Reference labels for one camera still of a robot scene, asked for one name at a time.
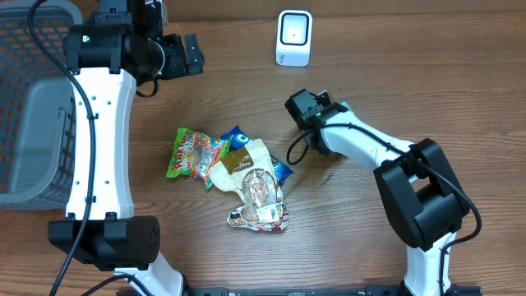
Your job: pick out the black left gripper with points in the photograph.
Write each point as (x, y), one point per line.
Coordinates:
(179, 66)

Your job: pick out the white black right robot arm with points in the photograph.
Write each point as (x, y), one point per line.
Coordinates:
(422, 198)

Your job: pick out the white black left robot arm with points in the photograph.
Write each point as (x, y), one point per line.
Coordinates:
(120, 47)

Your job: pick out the white barcode scanner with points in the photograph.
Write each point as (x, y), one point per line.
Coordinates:
(293, 41)

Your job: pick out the blue Oreo cookie pack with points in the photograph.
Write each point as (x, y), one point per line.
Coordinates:
(240, 139)

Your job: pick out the green Haribo gummy bag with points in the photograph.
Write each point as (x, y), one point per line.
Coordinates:
(194, 153)

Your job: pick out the beige brown cookie pouch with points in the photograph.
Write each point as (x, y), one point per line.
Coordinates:
(249, 173)

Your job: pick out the grey plastic mesh basket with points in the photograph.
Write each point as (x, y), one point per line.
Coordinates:
(38, 120)

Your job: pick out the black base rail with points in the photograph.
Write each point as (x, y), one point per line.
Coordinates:
(304, 291)

